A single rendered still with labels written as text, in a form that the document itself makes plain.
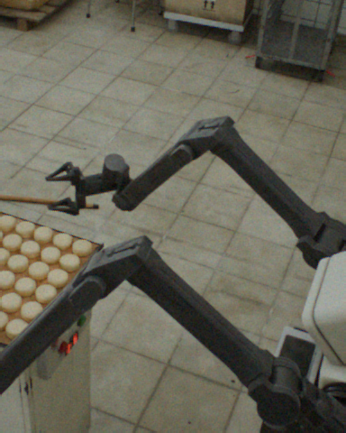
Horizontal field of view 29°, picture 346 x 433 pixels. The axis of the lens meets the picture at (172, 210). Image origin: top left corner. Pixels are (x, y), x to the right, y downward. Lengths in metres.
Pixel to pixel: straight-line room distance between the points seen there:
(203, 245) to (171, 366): 0.74
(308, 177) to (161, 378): 1.62
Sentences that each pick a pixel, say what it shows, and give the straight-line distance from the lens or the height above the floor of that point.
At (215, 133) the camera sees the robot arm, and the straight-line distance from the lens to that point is 1.45.
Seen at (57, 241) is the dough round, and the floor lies 0.92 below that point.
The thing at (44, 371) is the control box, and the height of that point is 0.74.
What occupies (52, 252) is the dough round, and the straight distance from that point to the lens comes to 1.74.
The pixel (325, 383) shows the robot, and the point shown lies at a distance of 1.34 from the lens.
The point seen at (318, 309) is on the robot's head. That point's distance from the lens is 1.28.
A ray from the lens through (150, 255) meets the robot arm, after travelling 1.13.
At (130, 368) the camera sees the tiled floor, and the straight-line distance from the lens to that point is 2.66.
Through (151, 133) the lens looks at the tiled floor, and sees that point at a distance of 3.96.
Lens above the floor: 2.09
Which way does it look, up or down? 38 degrees down
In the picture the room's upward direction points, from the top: 5 degrees clockwise
